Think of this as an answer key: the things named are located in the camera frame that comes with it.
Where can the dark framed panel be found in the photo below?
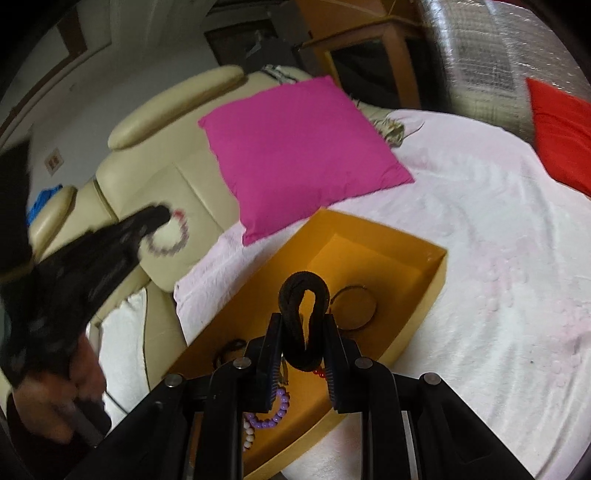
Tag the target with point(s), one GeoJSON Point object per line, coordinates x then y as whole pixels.
{"type": "Point", "coordinates": [240, 44]}

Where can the wooden cabinet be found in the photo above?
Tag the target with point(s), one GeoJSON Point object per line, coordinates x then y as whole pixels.
{"type": "Point", "coordinates": [360, 32]}

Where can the white cloth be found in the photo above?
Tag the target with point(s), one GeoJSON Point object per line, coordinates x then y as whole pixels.
{"type": "Point", "coordinates": [120, 341]}

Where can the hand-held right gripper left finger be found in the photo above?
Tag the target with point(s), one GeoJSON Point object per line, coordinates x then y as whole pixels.
{"type": "Point", "coordinates": [272, 369]}

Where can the pink cushion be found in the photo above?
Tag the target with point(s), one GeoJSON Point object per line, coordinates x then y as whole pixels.
{"type": "Point", "coordinates": [295, 157]}

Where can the wall switch plate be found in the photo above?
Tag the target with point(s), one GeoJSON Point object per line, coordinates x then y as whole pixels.
{"type": "Point", "coordinates": [54, 161]}

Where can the red cushion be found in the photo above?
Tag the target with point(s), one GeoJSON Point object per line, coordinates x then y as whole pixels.
{"type": "Point", "coordinates": [563, 134]}

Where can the striped cloth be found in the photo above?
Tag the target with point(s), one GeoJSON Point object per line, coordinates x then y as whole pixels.
{"type": "Point", "coordinates": [277, 73]}

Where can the blue cloth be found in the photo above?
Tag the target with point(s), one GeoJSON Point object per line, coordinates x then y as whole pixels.
{"type": "Point", "coordinates": [44, 203]}

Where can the beige leather sofa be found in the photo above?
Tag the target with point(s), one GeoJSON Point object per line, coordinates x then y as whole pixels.
{"type": "Point", "coordinates": [152, 134]}

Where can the orange cardboard box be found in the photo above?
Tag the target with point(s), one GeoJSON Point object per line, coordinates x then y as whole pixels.
{"type": "Point", "coordinates": [351, 249]}

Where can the silver foil sheet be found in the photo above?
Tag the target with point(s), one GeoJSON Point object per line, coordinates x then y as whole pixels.
{"type": "Point", "coordinates": [485, 46]}

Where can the patterned fabric pouch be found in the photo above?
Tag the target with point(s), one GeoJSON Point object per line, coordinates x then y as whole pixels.
{"type": "Point", "coordinates": [392, 131]}

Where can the metal bangle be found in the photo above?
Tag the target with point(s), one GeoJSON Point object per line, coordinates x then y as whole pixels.
{"type": "Point", "coordinates": [373, 310]}

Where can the pale pink bedspread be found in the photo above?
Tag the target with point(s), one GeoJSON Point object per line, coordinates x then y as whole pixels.
{"type": "Point", "coordinates": [485, 230]}

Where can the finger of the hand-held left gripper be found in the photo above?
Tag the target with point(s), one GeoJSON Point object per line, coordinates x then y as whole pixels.
{"type": "Point", "coordinates": [147, 221]}

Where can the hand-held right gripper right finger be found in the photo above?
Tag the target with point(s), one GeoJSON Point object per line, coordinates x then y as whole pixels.
{"type": "Point", "coordinates": [332, 383]}

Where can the person's left hand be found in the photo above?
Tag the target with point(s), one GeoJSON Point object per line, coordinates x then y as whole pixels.
{"type": "Point", "coordinates": [87, 369]}

